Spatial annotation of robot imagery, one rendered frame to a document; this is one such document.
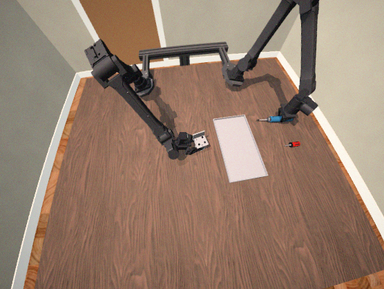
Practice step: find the blue electric screwdriver body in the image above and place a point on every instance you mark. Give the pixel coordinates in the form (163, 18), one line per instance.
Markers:
(276, 119)

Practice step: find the red screwdriver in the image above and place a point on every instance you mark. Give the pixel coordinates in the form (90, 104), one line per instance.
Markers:
(293, 144)

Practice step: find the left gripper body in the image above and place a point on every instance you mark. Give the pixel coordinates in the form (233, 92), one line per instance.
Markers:
(286, 111)

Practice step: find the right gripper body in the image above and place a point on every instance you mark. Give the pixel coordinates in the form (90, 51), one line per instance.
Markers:
(188, 150)

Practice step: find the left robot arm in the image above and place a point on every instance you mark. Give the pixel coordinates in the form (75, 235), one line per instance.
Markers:
(309, 20)

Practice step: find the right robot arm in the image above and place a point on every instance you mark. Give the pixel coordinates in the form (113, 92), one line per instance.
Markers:
(108, 67)

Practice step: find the white shallow tray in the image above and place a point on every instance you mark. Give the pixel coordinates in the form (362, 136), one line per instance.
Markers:
(241, 155)

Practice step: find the white l-shaped bracket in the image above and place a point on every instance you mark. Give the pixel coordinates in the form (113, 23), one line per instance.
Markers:
(197, 138)

